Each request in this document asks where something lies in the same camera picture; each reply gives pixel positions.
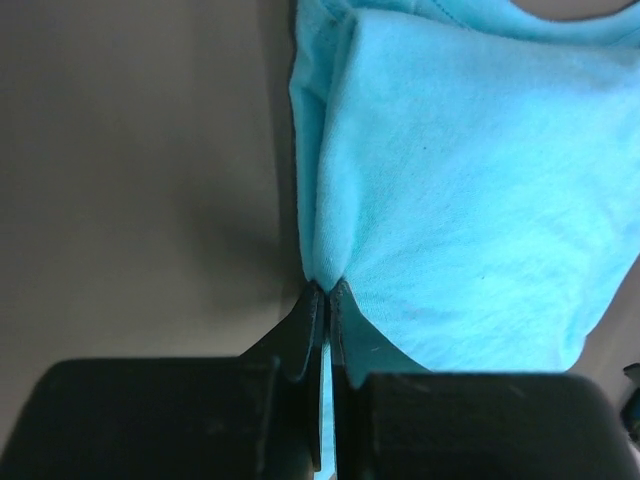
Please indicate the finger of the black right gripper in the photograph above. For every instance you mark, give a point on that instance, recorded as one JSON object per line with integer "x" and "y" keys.
{"x": 630, "y": 412}

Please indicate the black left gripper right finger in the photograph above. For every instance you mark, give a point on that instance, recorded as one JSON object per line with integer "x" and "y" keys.
{"x": 393, "y": 419}

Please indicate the cyan t shirt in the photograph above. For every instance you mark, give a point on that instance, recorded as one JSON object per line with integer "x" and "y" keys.
{"x": 471, "y": 171}

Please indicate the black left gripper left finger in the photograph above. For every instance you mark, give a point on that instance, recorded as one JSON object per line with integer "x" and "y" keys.
{"x": 253, "y": 416}

